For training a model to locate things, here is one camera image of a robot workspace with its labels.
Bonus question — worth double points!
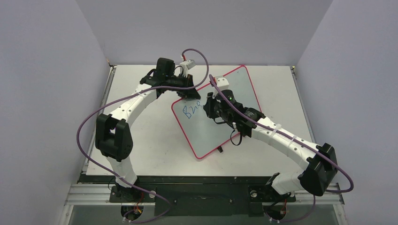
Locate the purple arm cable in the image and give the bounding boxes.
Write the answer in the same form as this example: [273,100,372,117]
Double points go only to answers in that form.
[208,74,354,224]
[76,48,210,224]

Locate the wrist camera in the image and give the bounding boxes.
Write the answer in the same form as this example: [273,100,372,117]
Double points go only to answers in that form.
[179,60,196,77]
[214,76,230,91]

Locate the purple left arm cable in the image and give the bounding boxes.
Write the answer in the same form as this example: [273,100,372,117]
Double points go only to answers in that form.
[76,48,210,224]

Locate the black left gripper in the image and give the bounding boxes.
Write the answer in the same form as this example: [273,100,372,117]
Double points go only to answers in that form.
[166,73,200,99]

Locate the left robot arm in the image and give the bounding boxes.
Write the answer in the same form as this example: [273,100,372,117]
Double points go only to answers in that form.
[95,58,201,202]

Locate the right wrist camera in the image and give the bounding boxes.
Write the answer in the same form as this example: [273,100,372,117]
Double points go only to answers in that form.
[214,76,230,91]

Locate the black table front rail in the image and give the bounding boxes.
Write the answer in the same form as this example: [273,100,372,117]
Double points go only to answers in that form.
[77,173,314,217]

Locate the aluminium frame rail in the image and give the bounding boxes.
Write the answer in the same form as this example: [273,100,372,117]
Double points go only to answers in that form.
[65,184,113,206]

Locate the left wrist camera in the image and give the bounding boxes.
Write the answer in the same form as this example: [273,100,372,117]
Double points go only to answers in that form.
[179,60,196,77]

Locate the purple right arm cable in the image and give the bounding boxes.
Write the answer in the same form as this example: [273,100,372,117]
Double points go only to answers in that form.
[208,74,354,224]

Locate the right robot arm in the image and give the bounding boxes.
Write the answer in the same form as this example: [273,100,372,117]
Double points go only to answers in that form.
[203,90,337,200]

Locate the pink framed whiteboard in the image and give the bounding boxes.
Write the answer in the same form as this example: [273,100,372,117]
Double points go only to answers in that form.
[170,65,262,160]

